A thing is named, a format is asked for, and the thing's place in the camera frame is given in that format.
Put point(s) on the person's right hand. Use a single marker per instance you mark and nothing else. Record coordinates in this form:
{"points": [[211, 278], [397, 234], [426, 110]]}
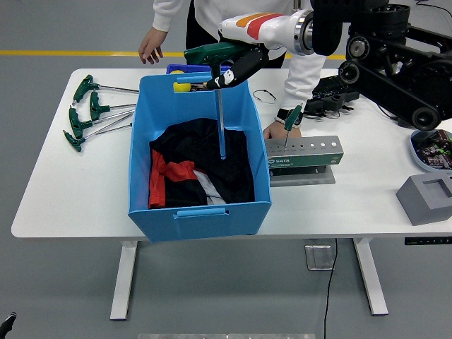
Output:
{"points": [[152, 46]]}

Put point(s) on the black white robot left hand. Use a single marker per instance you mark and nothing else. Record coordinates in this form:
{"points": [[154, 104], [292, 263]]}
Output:
{"points": [[8, 321]]}

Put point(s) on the person's left hand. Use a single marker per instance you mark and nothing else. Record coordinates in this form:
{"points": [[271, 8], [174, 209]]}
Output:
{"points": [[279, 132]]}

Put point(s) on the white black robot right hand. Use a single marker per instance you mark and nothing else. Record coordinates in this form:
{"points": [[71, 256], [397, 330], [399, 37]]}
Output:
{"points": [[268, 31]]}

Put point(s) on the green grey wrench stand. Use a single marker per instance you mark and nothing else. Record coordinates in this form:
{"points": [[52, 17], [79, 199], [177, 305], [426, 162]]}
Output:
{"points": [[300, 159]]}

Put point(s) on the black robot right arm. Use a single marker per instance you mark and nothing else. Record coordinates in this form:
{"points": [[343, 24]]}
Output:
{"points": [[388, 70]]}

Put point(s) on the person's left forearm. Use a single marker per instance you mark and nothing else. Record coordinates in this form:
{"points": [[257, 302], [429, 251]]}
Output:
{"points": [[303, 77]]}

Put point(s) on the person's right forearm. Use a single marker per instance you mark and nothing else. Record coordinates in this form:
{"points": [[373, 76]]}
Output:
{"points": [[166, 16]]}

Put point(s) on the blue plastic storage box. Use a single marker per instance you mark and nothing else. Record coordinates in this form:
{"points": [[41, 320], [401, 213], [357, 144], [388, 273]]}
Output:
{"points": [[197, 226]]}

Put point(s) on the black wristwatch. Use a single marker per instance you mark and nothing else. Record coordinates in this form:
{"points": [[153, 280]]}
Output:
{"points": [[280, 114]]}

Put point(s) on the dark blue plastic bin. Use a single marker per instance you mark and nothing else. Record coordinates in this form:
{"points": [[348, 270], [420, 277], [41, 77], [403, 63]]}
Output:
{"points": [[190, 67]]}

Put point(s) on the person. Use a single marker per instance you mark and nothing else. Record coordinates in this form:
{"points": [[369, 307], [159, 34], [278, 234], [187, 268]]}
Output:
{"points": [[208, 17]]}

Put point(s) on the black plastic tray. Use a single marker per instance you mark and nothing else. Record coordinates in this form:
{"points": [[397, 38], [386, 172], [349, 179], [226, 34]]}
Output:
{"points": [[328, 88]]}

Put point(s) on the black red white garment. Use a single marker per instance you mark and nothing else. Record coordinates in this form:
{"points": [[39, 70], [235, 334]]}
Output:
{"points": [[197, 141]]}

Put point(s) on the white table leg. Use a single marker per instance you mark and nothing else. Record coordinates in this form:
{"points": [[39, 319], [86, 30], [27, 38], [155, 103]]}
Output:
{"points": [[370, 282], [123, 282]]}

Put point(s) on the metal floor plate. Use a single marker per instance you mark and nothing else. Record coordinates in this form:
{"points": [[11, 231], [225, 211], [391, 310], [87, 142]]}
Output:
{"points": [[318, 257]]}

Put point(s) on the pale blue oval tray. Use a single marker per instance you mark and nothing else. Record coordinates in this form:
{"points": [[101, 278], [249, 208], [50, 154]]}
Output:
{"points": [[415, 152]]}

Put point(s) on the grey foam block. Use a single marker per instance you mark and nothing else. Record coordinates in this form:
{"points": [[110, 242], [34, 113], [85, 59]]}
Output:
{"points": [[413, 201]]}

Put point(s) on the electronic parts heap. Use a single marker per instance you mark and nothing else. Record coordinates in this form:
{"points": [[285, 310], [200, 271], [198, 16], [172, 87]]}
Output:
{"points": [[434, 152]]}

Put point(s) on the black table control panel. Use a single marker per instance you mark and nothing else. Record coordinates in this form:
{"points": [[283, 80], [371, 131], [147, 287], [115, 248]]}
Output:
{"points": [[427, 241]]}

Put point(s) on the black plastic bracket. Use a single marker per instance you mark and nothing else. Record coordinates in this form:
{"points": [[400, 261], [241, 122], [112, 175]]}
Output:
{"points": [[326, 104]]}

